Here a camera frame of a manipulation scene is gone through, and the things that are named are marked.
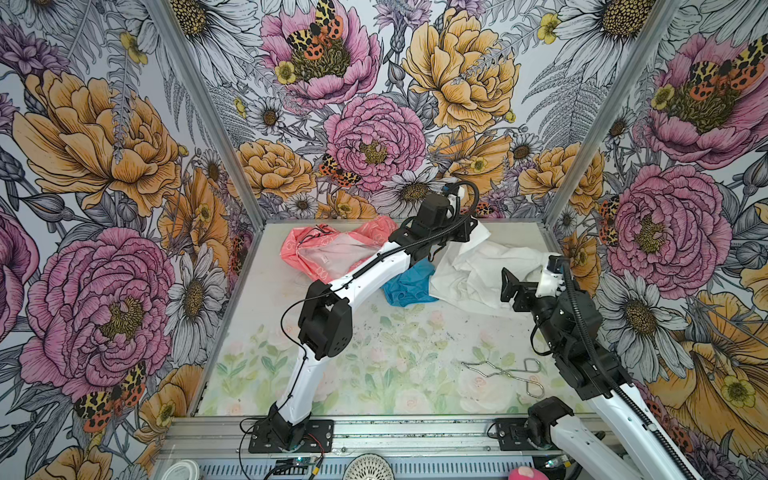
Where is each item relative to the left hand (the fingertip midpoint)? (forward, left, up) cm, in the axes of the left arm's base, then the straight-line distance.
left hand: (476, 229), depth 82 cm
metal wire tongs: (-28, -4, -28) cm, 40 cm away
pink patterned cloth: (+5, +44, -16) cm, 47 cm away
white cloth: (-1, -5, -20) cm, 20 cm away
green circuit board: (-49, +47, -28) cm, 73 cm away
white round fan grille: (-50, +29, -25) cm, 63 cm away
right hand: (-17, -7, 0) cm, 18 cm away
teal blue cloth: (-1, +16, -25) cm, 30 cm away
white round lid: (-50, +68, -20) cm, 87 cm away
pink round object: (-52, -5, -21) cm, 56 cm away
